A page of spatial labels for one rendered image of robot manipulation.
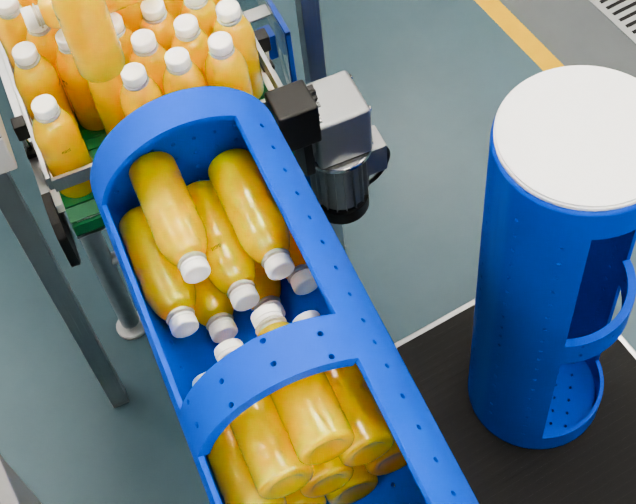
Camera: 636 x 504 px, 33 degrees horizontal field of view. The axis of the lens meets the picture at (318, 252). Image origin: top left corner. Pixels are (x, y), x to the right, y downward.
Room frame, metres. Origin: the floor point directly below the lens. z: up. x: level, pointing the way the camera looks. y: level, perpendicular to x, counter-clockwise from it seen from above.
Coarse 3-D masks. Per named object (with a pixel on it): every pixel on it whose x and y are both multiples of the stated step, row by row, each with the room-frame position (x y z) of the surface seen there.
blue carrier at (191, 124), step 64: (128, 128) 0.95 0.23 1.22; (192, 128) 0.99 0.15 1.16; (256, 128) 0.93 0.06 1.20; (128, 192) 0.95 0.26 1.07; (128, 256) 0.86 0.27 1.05; (320, 256) 0.71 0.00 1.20; (320, 320) 0.61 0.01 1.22; (256, 384) 0.54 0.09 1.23; (384, 384) 0.53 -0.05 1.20; (192, 448) 0.52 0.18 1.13; (448, 448) 0.47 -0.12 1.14
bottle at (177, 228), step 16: (144, 160) 0.95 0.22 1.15; (160, 160) 0.95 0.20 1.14; (144, 176) 0.92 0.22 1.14; (160, 176) 0.92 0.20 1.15; (176, 176) 0.92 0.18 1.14; (144, 192) 0.90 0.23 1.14; (160, 192) 0.89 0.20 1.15; (176, 192) 0.89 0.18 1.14; (144, 208) 0.88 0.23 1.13; (160, 208) 0.86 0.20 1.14; (176, 208) 0.86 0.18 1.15; (192, 208) 0.86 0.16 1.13; (160, 224) 0.84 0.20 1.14; (176, 224) 0.83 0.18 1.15; (192, 224) 0.83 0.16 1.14; (160, 240) 0.82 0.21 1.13; (176, 240) 0.81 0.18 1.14; (192, 240) 0.81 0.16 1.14; (176, 256) 0.79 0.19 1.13; (192, 256) 0.79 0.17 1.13
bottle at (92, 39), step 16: (64, 0) 1.09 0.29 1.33; (80, 0) 1.09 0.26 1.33; (96, 0) 1.10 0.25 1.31; (64, 16) 1.09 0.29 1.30; (80, 16) 1.08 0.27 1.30; (96, 16) 1.09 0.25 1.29; (64, 32) 1.10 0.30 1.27; (80, 32) 1.08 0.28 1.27; (96, 32) 1.09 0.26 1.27; (112, 32) 1.11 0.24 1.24; (80, 48) 1.08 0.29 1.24; (96, 48) 1.08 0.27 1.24; (112, 48) 1.10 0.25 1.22; (80, 64) 1.09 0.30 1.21; (96, 64) 1.08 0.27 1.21; (112, 64) 1.09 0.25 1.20; (96, 80) 1.08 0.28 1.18
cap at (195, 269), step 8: (200, 256) 0.79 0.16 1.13; (184, 264) 0.78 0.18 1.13; (192, 264) 0.77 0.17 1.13; (200, 264) 0.77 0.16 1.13; (208, 264) 0.78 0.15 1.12; (184, 272) 0.77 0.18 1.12; (192, 272) 0.77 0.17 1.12; (200, 272) 0.77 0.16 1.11; (208, 272) 0.77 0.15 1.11; (184, 280) 0.76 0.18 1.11; (192, 280) 0.77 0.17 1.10; (200, 280) 0.77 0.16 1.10
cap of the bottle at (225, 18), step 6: (222, 0) 1.29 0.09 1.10; (228, 0) 1.29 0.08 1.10; (234, 0) 1.29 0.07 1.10; (216, 6) 1.28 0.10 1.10; (222, 6) 1.28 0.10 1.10; (228, 6) 1.28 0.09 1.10; (234, 6) 1.27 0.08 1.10; (216, 12) 1.27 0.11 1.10; (222, 12) 1.26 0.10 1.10; (228, 12) 1.26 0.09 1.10; (234, 12) 1.26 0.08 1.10; (222, 18) 1.26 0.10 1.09; (228, 18) 1.26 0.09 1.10; (234, 18) 1.26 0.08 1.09
